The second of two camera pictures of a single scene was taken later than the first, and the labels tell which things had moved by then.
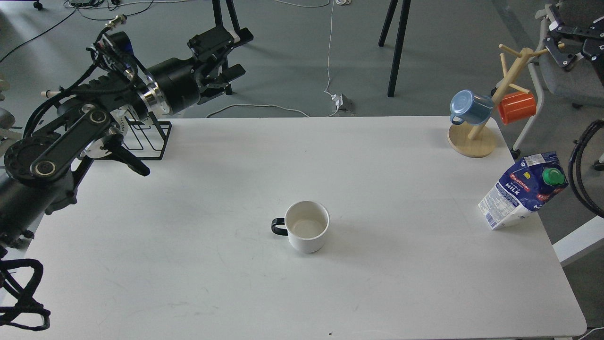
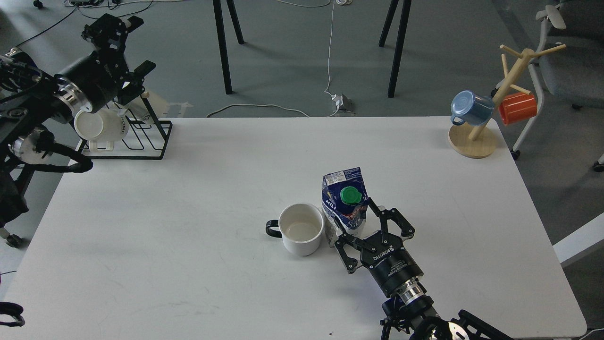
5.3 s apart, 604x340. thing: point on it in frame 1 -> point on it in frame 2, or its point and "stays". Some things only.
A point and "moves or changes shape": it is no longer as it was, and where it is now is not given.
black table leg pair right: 404,17 stays
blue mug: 473,109 stays
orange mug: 516,106 stays
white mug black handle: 282,231 moves or changes shape
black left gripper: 179,80 -> 99,74
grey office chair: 582,84 stays
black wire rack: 146,140 stays
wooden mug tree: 478,140 stays
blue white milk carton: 523,189 -> 344,197
